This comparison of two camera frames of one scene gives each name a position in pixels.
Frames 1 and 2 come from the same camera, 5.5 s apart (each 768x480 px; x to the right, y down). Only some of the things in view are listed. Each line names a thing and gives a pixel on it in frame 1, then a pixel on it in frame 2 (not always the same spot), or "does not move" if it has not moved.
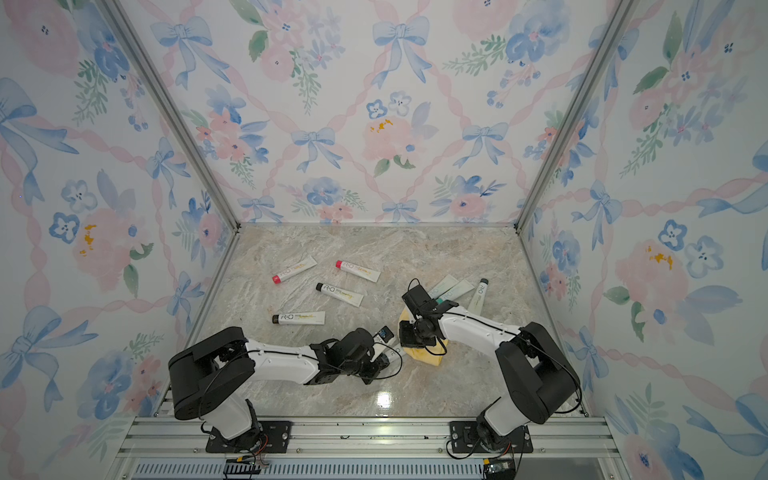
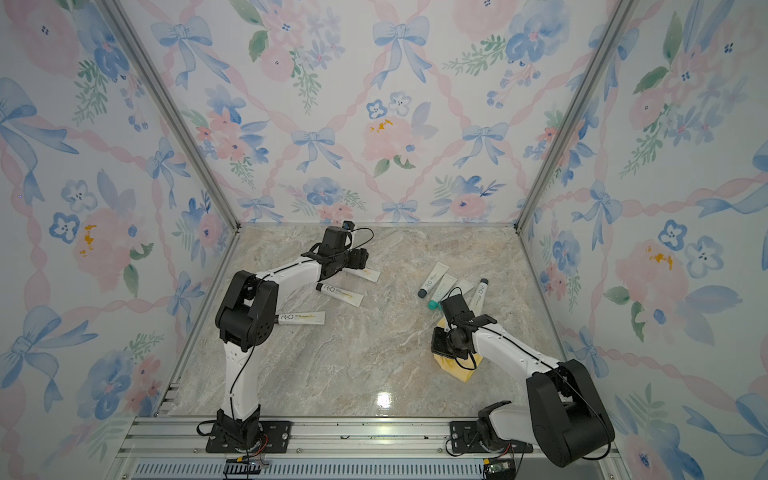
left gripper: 377,366 -> 359,258
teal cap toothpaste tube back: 442,286 does not move
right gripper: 404,338 -> 437,347
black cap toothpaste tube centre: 350,298 does not move
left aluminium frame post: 124,28 does not move
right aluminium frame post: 617,20 does not move
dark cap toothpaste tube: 477,302 does not move
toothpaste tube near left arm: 301,318 does not move
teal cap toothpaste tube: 458,290 does not move
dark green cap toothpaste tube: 395,355 -> 434,279
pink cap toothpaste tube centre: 371,275 does not move
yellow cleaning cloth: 406,314 -> 461,368
